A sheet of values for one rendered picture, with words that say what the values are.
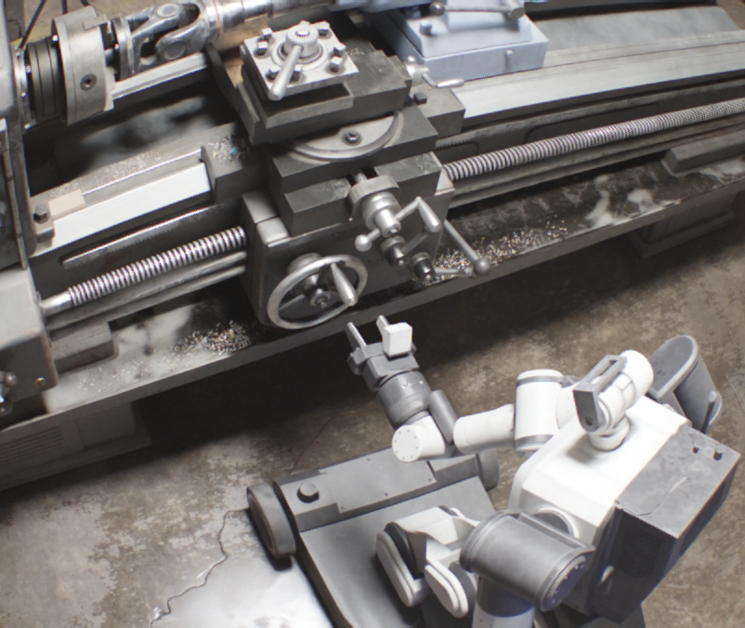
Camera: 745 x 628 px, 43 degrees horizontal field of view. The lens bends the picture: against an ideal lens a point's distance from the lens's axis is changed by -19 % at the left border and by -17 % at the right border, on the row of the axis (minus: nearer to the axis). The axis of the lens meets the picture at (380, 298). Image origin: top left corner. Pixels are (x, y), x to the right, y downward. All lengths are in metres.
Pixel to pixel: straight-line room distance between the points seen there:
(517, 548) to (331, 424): 1.55
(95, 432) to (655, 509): 1.64
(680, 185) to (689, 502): 1.74
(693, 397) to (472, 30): 1.06
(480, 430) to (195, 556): 1.04
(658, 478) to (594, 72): 1.34
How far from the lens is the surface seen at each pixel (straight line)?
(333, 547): 2.44
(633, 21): 2.99
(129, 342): 2.41
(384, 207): 2.01
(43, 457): 2.66
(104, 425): 2.61
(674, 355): 1.57
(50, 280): 2.17
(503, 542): 1.29
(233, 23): 2.07
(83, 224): 2.07
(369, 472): 2.51
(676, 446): 1.44
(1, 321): 2.01
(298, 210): 2.01
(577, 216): 2.76
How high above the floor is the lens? 2.45
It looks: 55 degrees down
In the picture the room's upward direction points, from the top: 13 degrees clockwise
